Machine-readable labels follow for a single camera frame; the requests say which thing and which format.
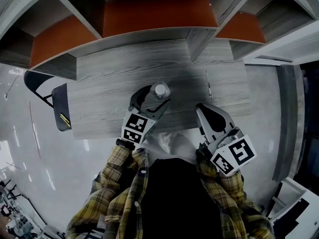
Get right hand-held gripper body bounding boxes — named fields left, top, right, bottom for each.
left=199, top=126, right=257, bottom=177

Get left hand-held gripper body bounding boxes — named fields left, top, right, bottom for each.
left=121, top=106, right=158, bottom=144

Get clear plastic water bottle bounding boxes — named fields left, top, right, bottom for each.
left=150, top=81, right=171, bottom=102

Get slim white pen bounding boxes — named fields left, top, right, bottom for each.
left=205, top=70, right=213, bottom=100

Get yellow utility knife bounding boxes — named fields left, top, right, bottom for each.
left=59, top=113, right=72, bottom=128

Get person's right forearm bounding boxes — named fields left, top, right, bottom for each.
left=196, top=145, right=272, bottom=239

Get person's left forearm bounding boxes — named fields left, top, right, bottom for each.
left=66, top=139, right=140, bottom=239

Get grey wooden desk with shelves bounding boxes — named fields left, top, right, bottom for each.
left=66, top=38, right=252, bottom=140

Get black wristband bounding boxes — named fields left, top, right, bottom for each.
left=116, top=138, right=136, bottom=150

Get person's white trousers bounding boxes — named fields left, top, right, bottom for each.
left=145, top=130, right=200, bottom=164

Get dark grey door sill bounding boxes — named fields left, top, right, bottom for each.
left=273, top=65, right=305, bottom=182

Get person's torso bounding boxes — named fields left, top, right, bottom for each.
left=134, top=158, right=225, bottom=239

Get black folding chair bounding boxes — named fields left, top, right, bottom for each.
left=23, top=70, right=73, bottom=132

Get white cabinet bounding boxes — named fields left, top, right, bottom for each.
left=269, top=178, right=319, bottom=234

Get grey and orange shelf unit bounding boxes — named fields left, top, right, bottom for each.
left=0, top=0, right=319, bottom=81

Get white door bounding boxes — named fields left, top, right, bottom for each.
left=243, top=28, right=319, bottom=65

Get black metal stand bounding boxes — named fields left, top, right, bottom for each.
left=0, top=179, right=23, bottom=202

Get black floor cable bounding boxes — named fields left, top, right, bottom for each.
left=3, top=73, right=21, bottom=100

